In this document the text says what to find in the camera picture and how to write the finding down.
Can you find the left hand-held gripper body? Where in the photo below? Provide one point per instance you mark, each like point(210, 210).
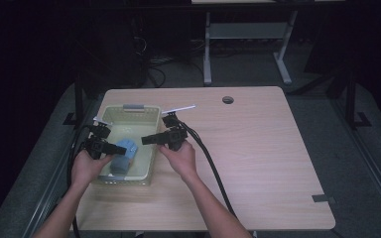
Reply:
point(96, 145)

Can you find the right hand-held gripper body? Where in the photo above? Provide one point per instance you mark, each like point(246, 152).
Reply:
point(177, 135)

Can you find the blue knitted monster glove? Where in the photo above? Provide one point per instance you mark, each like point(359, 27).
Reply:
point(127, 148)

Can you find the beige plastic basket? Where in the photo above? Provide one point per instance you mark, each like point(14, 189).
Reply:
point(135, 130)

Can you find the person's left hand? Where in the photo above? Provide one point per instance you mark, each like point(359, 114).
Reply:
point(86, 170)

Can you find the person's right hand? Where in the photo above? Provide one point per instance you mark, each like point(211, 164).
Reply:
point(183, 162)

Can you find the black metal stand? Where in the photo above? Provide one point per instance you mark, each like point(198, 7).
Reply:
point(351, 99)
point(78, 102)

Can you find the grey tape strip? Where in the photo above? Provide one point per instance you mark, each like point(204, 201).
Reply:
point(322, 198)

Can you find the white metal desk frame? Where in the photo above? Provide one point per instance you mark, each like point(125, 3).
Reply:
point(244, 30)

